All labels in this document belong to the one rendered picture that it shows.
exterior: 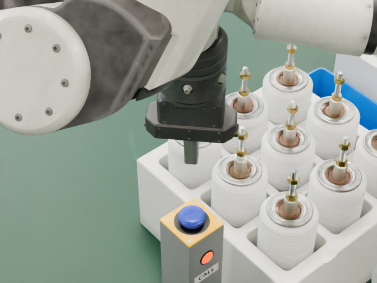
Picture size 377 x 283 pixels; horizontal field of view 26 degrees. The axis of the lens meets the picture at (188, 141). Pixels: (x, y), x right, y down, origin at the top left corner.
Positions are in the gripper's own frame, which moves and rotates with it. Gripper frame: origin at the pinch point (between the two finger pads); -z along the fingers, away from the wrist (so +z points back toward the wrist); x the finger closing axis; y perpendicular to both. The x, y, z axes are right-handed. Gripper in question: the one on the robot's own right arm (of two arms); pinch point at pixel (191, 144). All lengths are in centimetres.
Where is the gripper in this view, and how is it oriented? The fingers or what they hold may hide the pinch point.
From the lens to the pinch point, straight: 111.0
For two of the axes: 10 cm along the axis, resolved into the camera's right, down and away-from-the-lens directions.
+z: 0.0, -7.3, -6.9
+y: -1.2, 6.8, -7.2
